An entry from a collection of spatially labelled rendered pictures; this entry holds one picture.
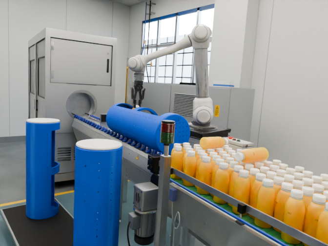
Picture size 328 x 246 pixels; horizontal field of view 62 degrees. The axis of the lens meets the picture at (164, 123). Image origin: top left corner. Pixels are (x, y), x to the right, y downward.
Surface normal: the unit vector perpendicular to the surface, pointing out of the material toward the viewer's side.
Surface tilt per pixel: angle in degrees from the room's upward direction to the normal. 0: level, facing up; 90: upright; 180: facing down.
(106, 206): 90
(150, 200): 90
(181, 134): 90
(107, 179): 90
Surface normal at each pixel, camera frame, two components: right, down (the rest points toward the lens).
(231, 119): 0.63, 0.14
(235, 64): -0.77, 0.04
